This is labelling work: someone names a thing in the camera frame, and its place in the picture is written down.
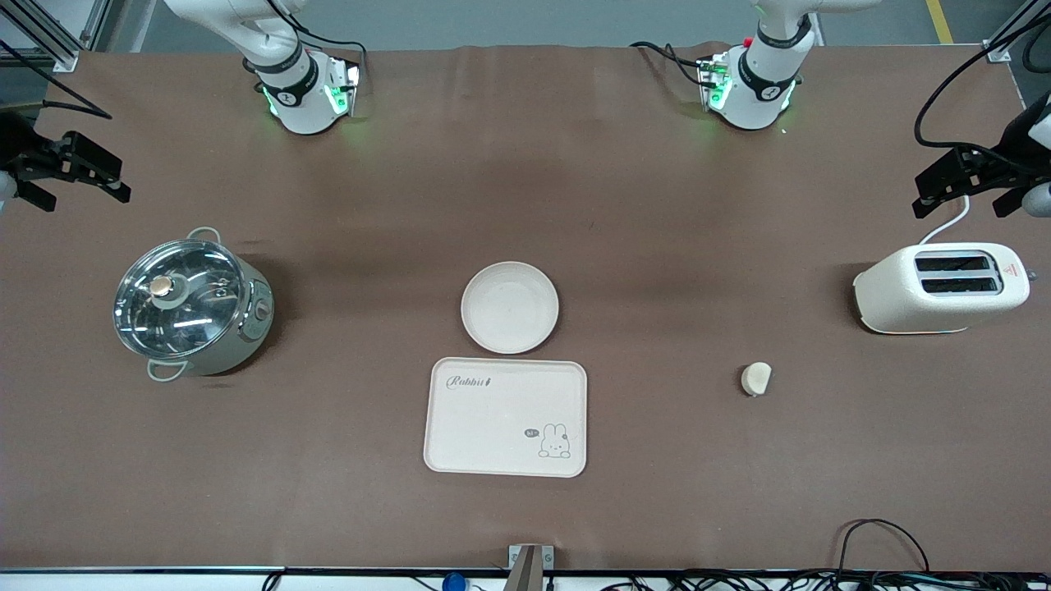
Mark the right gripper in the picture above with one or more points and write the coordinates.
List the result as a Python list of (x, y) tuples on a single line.
[(18, 148)]

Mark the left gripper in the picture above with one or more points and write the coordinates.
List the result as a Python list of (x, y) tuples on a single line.
[(1003, 158)]

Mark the small pale bun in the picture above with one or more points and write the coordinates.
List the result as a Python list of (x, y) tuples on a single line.
[(755, 379)]

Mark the round cream plate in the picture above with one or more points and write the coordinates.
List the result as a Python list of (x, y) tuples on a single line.
[(509, 308)]

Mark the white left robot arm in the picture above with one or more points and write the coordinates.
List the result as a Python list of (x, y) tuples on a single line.
[(759, 90)]

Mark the cream rabbit print tray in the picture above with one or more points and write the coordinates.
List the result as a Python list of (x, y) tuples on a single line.
[(493, 427)]

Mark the cream two-slot toaster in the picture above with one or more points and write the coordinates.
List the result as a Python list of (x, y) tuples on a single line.
[(891, 300)]

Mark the glass pot lid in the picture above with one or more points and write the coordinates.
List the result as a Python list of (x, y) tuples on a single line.
[(176, 300)]

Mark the pale green electric pot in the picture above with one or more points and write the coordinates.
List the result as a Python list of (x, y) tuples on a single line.
[(246, 328)]

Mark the brown table cover cloth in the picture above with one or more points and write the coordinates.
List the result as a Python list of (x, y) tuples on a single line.
[(657, 246)]

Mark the blue round knob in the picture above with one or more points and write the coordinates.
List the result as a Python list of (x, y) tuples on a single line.
[(454, 583)]

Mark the aluminium frame profile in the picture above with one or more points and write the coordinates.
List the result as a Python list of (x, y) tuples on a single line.
[(1010, 37), (49, 41)]

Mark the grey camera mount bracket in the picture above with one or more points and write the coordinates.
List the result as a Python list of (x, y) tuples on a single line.
[(530, 570)]

